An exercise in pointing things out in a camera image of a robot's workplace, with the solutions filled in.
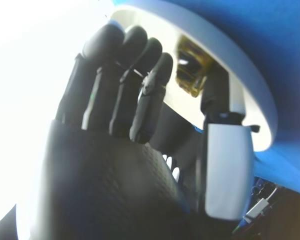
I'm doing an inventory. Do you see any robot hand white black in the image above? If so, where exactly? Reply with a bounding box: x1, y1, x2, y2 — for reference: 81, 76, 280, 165
0, 23, 261, 240

